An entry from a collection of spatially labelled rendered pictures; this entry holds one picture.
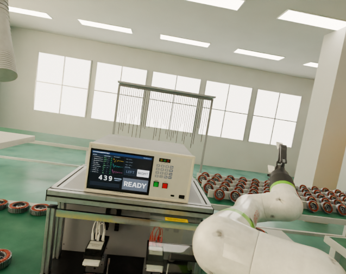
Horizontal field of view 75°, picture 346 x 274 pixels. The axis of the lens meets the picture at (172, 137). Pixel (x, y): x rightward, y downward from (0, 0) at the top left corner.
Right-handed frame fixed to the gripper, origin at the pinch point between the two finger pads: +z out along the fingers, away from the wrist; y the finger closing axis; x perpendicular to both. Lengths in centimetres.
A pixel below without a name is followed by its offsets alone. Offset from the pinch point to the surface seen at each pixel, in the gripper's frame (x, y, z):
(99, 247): 64, -26, -56
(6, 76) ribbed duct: 172, 10, 10
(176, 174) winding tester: 42, -2, -30
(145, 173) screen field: 54, -2, -34
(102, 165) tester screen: 71, 0, -39
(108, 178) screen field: 68, -5, -40
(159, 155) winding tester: 50, 5, -30
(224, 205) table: 11, -90, 55
